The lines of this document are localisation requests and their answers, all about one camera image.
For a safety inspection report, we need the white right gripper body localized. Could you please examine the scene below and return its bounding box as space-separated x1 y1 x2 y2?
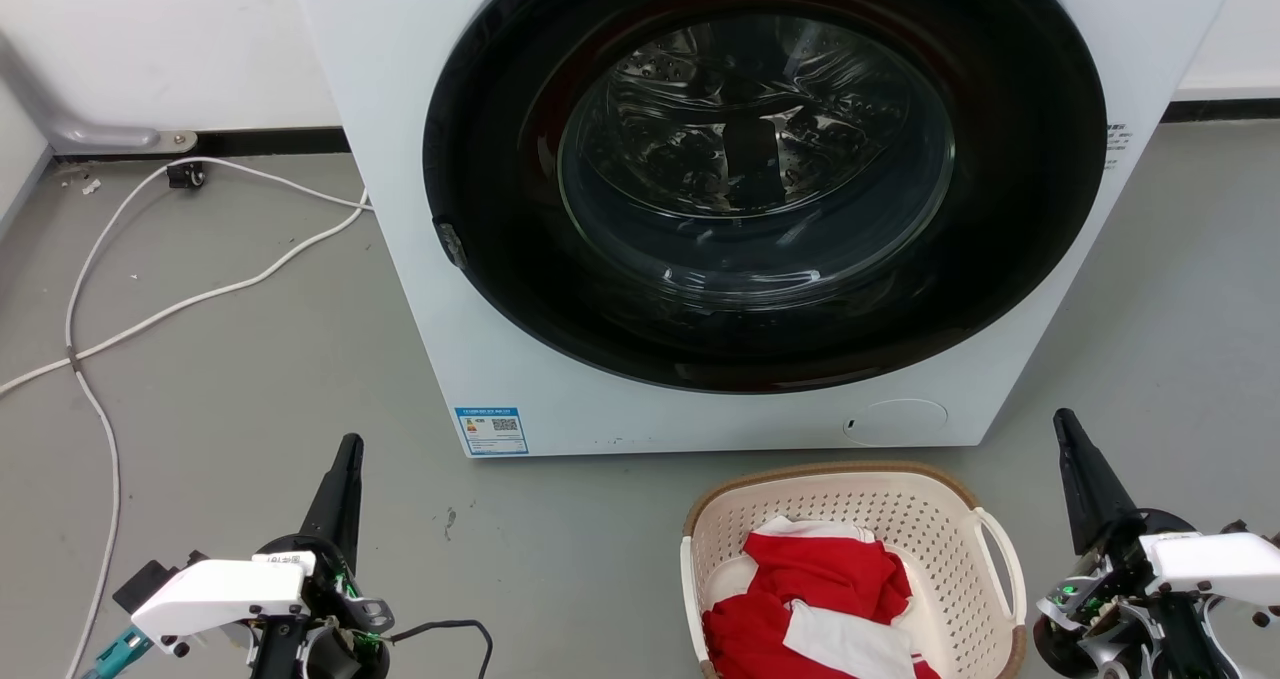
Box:
1033 508 1280 679

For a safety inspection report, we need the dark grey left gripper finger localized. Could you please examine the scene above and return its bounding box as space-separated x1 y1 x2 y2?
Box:
299 433 365 572

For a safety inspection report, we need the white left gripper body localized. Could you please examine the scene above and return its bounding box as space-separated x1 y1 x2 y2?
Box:
130 535 396 679

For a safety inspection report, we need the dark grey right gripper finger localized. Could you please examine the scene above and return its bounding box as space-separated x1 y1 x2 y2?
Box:
1052 408 1142 556

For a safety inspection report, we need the cream perforated laundry basket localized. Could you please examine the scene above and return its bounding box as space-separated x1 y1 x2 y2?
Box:
680 461 1029 679

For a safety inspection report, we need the blue energy label sticker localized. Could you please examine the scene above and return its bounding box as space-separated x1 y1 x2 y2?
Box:
455 406 530 457

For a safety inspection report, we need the round white filter cover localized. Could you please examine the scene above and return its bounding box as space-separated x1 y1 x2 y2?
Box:
842 397 950 449

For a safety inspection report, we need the red and white garment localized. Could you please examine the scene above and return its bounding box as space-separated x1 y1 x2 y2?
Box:
702 516 941 679

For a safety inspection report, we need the black round washer door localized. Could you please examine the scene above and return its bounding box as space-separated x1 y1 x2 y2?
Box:
422 0 1109 395

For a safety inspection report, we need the white front-load washing machine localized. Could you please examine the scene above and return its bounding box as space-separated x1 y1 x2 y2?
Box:
284 0 1248 459

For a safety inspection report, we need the teal cable connector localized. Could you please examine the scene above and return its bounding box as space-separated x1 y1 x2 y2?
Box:
84 627 153 679

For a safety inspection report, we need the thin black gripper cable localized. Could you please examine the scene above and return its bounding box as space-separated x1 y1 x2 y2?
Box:
385 618 496 679

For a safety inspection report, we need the white power cable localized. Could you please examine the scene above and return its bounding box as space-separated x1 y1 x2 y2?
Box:
0 191 371 398

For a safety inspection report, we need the long looping white cable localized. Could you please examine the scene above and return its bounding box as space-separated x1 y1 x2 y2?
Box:
63 156 373 679

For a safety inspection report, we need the grey wall pipe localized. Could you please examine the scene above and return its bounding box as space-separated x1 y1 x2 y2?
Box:
0 29 199 157

